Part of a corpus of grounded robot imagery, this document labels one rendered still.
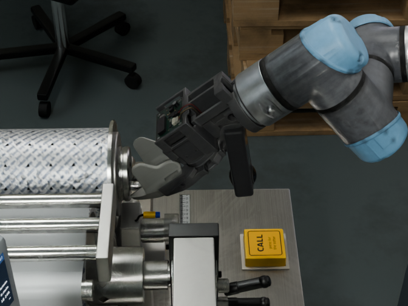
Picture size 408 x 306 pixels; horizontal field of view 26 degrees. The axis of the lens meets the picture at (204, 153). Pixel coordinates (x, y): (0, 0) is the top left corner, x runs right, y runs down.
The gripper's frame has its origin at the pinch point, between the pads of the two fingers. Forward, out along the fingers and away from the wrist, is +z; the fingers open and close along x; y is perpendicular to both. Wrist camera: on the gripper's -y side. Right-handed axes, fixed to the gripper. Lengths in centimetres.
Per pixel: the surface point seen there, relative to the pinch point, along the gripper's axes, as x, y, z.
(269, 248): -17.0, -37.4, 5.4
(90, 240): 19.0, 11.3, -3.2
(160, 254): 2.5, -9.5, 5.4
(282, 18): -154, -82, 21
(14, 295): 51, 35, -23
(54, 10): -192, -46, 95
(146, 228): 2.2, -4.5, 3.6
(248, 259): -14.7, -35.1, 8.5
